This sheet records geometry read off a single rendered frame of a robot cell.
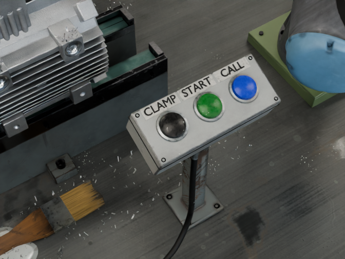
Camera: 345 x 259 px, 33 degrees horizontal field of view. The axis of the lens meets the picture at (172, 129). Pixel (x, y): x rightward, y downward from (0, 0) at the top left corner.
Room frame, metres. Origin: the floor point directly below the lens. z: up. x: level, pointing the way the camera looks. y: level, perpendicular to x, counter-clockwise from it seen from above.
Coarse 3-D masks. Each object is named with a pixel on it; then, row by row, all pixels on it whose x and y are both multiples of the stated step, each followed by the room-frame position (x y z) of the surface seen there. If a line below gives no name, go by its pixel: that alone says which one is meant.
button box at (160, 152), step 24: (216, 72) 0.45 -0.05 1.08; (240, 72) 0.45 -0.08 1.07; (168, 96) 0.41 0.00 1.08; (192, 96) 0.42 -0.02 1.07; (264, 96) 0.43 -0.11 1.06; (144, 120) 0.38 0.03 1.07; (192, 120) 0.39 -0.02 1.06; (216, 120) 0.39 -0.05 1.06; (240, 120) 0.40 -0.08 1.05; (144, 144) 0.37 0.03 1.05; (168, 144) 0.36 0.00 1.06; (192, 144) 0.36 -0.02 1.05; (168, 168) 0.36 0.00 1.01
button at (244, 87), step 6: (240, 78) 0.44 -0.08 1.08; (246, 78) 0.44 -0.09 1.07; (234, 84) 0.43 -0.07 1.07; (240, 84) 0.43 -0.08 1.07; (246, 84) 0.44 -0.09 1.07; (252, 84) 0.44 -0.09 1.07; (234, 90) 0.43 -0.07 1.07; (240, 90) 0.43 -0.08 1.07; (246, 90) 0.43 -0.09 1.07; (252, 90) 0.43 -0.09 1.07; (240, 96) 0.42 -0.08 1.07; (246, 96) 0.42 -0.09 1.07; (252, 96) 0.42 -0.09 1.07
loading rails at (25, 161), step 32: (128, 32) 0.69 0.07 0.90; (128, 64) 0.61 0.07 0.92; (160, 64) 0.60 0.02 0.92; (96, 96) 0.54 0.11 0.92; (128, 96) 0.57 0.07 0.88; (160, 96) 0.60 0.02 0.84; (32, 128) 0.49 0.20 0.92; (64, 128) 0.51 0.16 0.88; (96, 128) 0.54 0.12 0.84; (0, 160) 0.45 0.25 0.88; (32, 160) 0.48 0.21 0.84; (64, 160) 0.49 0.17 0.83; (0, 192) 0.44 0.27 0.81
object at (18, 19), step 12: (0, 0) 0.51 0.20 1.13; (12, 0) 0.52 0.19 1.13; (24, 0) 0.53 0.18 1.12; (0, 12) 0.51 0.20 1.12; (12, 12) 0.52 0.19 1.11; (24, 12) 0.53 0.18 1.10; (0, 24) 0.51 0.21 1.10; (12, 24) 0.51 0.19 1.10; (24, 24) 0.52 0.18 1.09; (0, 36) 0.50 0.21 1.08
